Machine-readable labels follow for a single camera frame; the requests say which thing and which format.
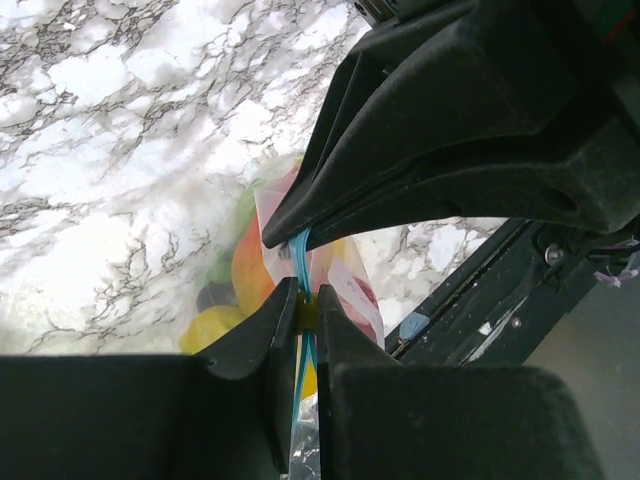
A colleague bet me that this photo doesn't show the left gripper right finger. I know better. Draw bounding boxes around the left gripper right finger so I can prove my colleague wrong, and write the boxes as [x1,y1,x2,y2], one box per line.
[317,285,604,479]

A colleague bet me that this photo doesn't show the yellow bag zipper slider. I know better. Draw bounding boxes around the yellow bag zipper slider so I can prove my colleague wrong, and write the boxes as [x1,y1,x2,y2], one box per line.
[296,293,318,334]

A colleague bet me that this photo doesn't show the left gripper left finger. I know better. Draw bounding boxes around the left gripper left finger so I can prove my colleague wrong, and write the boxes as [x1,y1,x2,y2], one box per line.
[1,278,298,479]

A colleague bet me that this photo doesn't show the clear zip top bag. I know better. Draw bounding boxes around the clear zip top bag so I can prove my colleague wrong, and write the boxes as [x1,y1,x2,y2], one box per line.
[174,154,371,479]

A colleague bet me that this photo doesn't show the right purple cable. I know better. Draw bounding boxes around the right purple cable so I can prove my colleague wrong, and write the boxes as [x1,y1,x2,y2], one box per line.
[592,249,640,289]

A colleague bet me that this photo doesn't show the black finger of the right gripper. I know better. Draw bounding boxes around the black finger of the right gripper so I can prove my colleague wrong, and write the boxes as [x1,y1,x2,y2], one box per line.
[263,1,576,247]
[302,124,640,252]

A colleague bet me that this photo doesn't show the green toy pepper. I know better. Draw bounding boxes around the green toy pepper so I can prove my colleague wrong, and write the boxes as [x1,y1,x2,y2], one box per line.
[205,178,267,284]

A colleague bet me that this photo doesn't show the dark purple toy eggplant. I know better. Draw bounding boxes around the dark purple toy eggplant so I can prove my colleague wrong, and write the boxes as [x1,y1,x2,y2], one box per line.
[196,282,237,312]

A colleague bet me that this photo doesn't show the yellow toy starfruit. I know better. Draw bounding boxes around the yellow toy starfruit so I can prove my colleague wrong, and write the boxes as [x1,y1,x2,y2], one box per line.
[179,305,246,354]

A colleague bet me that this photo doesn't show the red toy chili pepper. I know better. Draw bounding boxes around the red toy chili pepper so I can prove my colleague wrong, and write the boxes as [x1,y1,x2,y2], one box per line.
[231,222,275,316]

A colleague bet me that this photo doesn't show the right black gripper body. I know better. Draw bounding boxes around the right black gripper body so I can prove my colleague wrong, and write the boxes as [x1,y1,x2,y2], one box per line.
[565,1,639,140]

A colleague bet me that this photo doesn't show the red toy tomato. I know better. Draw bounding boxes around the red toy tomato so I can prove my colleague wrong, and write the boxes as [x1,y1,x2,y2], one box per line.
[328,258,384,349]

